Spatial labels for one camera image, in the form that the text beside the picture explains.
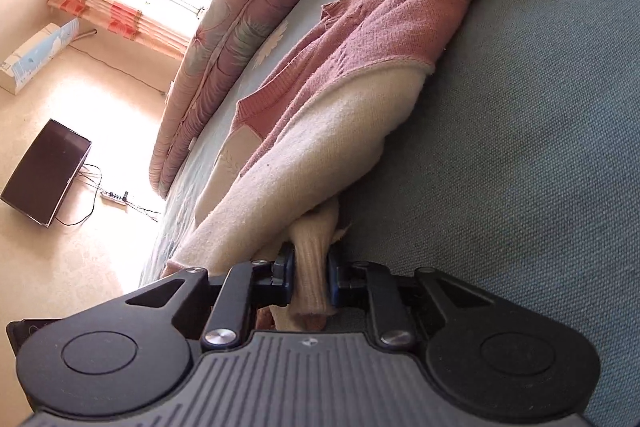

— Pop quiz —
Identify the left striped curtain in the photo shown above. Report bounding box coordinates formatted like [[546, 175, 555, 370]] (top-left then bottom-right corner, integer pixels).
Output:
[[48, 0, 189, 60]]

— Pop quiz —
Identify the white power strip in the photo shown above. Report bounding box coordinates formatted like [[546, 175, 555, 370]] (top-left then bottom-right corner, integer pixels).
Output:
[[100, 190, 129, 207]]

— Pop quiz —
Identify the folded pink floral quilt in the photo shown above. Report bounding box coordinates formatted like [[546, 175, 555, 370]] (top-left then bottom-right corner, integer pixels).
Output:
[[149, 0, 299, 196]]

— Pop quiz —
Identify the teal floral bed sheet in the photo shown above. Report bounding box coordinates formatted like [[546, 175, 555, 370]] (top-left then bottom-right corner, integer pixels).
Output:
[[141, 0, 639, 426]]

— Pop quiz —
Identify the television power cable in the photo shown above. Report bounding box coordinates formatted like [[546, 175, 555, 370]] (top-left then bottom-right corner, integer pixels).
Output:
[[53, 161, 163, 228]]

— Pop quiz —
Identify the black wall television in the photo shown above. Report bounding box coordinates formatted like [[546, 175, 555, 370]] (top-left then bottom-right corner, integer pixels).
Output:
[[1, 119, 92, 228]]

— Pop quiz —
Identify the pink and cream sweater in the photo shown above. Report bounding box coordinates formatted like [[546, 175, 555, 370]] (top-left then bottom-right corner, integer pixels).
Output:
[[165, 0, 472, 331]]

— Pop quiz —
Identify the white air conditioner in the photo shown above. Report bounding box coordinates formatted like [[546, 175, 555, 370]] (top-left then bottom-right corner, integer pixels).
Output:
[[0, 18, 80, 95]]

